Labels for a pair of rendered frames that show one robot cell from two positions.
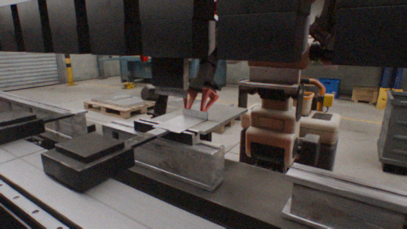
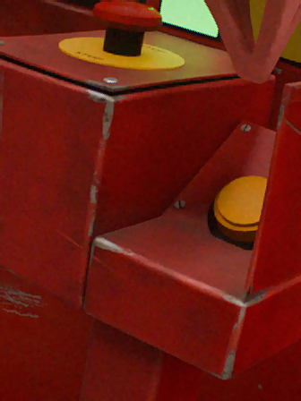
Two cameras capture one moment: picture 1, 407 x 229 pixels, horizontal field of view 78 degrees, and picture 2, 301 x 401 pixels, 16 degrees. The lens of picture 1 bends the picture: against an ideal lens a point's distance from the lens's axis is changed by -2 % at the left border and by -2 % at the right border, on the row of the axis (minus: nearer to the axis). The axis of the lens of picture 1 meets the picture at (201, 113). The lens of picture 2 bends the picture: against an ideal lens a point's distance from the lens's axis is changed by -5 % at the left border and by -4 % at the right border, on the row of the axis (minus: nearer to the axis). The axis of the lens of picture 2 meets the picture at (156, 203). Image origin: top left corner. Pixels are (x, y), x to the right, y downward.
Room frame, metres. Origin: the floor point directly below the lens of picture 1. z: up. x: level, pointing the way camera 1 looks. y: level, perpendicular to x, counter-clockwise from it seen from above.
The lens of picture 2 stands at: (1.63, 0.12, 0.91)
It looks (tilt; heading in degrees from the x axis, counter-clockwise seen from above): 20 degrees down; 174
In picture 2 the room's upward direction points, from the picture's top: 10 degrees clockwise
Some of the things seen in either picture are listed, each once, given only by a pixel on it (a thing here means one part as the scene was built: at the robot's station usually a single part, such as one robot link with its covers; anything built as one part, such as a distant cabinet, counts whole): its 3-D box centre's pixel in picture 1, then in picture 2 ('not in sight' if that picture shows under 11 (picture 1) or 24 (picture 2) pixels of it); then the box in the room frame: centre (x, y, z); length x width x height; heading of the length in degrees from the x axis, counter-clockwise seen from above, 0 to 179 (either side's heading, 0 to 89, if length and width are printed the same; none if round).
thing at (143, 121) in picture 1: (164, 130); not in sight; (0.63, 0.10, 0.98); 0.20 x 0.03 x 0.03; 57
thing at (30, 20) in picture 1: (43, 28); not in sight; (0.94, 0.56, 1.26); 0.15 x 0.09 x 0.17; 57
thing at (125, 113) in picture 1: (121, 105); not in sight; (4.64, 1.50, 0.07); 1.20 x 0.80 x 0.14; 56
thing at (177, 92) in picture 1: (169, 76); not in sight; (0.62, 0.08, 1.13); 0.10 x 0.02 x 0.10; 57
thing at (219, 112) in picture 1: (203, 115); not in sight; (0.74, 0.00, 1.00); 0.26 x 0.18 x 0.01; 147
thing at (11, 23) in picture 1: (18, 29); not in sight; (1.05, 0.72, 1.26); 0.15 x 0.09 x 0.17; 57
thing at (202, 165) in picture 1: (156, 149); not in sight; (0.65, 0.12, 0.92); 0.39 x 0.06 x 0.10; 57
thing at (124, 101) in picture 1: (120, 100); not in sight; (4.64, 1.50, 0.17); 0.99 x 0.63 x 0.05; 56
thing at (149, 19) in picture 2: not in sight; (124, 34); (1.04, 0.15, 0.79); 0.04 x 0.04 x 0.04
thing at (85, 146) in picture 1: (122, 143); not in sight; (0.48, 0.16, 1.01); 0.26 x 0.12 x 0.05; 147
